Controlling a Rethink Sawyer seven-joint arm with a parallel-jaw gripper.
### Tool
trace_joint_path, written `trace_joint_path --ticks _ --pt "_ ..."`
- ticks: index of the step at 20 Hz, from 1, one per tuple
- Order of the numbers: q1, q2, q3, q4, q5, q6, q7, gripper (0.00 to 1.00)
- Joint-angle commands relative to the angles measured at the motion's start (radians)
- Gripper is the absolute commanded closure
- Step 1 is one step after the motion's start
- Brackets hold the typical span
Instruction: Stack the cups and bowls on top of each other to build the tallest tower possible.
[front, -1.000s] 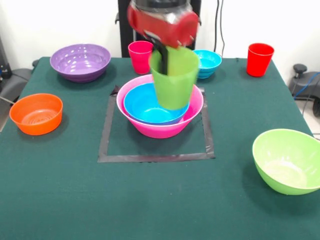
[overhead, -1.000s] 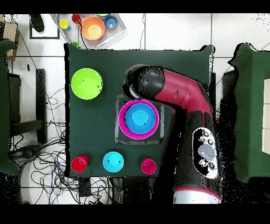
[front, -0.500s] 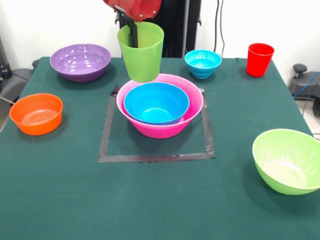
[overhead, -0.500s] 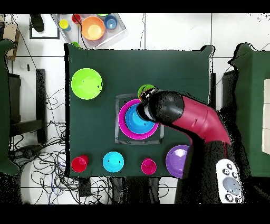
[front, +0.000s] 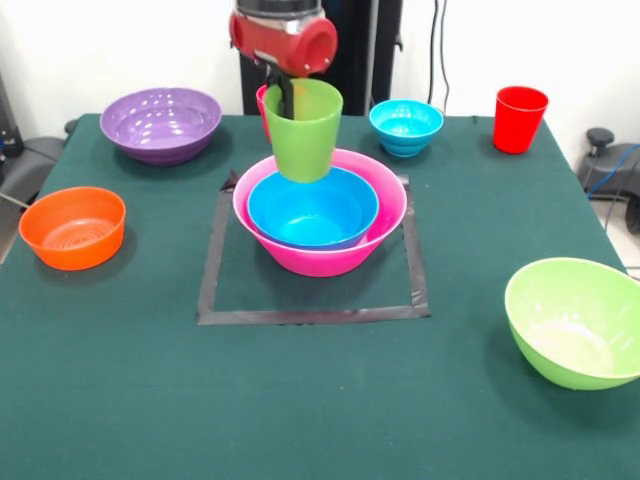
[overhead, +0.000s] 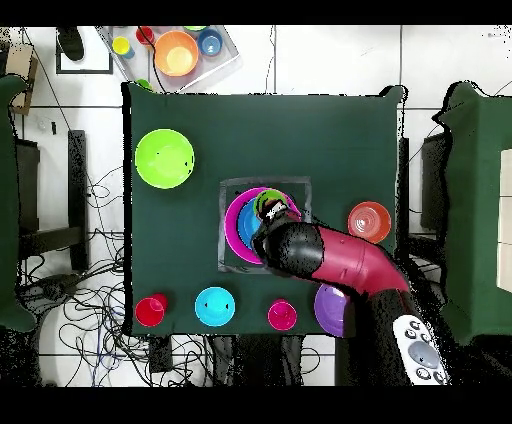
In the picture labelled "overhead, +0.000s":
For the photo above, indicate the green cup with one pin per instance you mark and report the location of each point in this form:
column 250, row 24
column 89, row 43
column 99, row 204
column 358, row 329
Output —
column 144, row 84
column 266, row 196

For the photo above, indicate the large blue bowl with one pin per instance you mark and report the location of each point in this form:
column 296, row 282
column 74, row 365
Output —
column 240, row 224

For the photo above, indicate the large pink bowl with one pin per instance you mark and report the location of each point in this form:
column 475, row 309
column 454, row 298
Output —
column 231, row 232

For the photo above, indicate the large orange bowl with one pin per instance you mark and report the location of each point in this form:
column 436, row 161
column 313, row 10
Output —
column 176, row 54

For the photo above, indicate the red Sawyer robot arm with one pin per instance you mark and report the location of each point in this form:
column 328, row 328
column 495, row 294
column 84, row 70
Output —
column 352, row 260

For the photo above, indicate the beige box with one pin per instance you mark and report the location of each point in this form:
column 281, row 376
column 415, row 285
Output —
column 504, row 220

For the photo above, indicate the person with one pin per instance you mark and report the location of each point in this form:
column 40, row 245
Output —
column 70, row 44

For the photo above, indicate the black power strip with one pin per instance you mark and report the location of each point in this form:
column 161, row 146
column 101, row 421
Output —
column 160, row 354

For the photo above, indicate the large green bowl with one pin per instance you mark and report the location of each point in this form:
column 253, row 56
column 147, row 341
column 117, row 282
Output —
column 164, row 158

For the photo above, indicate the dark green table cloth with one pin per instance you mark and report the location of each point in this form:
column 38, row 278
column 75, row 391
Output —
column 260, row 116

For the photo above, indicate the clear plastic tray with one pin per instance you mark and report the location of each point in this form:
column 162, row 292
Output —
column 138, row 66

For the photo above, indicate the green covered side table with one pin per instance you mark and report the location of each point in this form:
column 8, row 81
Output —
column 476, row 180
column 8, row 200

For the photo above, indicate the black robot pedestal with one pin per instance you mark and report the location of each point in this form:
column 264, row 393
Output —
column 256, row 360

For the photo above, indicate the black floor tape frame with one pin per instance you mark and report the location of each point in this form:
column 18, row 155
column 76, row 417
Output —
column 84, row 72

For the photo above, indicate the blue cup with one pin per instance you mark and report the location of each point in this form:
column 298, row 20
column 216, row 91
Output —
column 210, row 43

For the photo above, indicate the orange ribbed bowl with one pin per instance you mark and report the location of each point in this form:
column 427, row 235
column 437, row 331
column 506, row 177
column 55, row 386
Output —
column 368, row 222

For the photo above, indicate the yellow cup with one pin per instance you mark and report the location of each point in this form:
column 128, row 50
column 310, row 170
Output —
column 120, row 46

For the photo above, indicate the red cup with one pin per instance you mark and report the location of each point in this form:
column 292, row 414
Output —
column 144, row 36
column 148, row 312

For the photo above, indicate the pink cup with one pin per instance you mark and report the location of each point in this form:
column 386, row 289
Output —
column 282, row 316

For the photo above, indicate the small cyan bowl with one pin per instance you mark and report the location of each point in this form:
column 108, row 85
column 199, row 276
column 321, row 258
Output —
column 214, row 306

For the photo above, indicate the black table leg frame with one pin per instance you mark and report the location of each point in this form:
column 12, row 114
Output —
column 430, row 180
column 76, row 180

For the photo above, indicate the purple bowl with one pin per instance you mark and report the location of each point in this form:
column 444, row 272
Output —
column 330, row 308

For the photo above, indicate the black floor device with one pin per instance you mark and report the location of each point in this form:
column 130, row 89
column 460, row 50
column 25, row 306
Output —
column 52, row 288

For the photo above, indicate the brown cardboard box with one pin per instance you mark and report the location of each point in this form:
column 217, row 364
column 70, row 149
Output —
column 22, row 68

